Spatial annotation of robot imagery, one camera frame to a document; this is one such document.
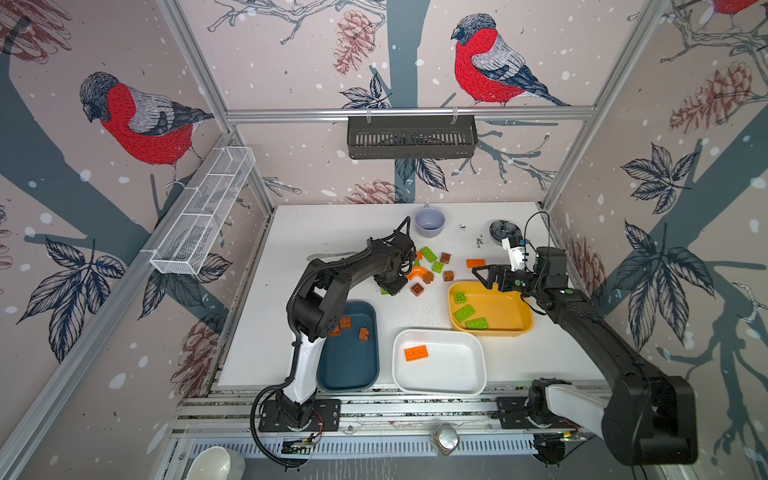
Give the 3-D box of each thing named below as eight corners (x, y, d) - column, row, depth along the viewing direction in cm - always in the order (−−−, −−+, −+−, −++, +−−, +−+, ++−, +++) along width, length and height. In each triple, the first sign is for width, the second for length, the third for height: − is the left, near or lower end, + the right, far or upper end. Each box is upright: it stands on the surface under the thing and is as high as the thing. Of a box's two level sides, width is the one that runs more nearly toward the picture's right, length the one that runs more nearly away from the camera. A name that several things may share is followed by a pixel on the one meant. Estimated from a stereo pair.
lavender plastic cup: (416, 238, 112) (416, 229, 108) (414, 213, 120) (415, 204, 116) (445, 238, 112) (447, 229, 108) (441, 213, 120) (443, 204, 116)
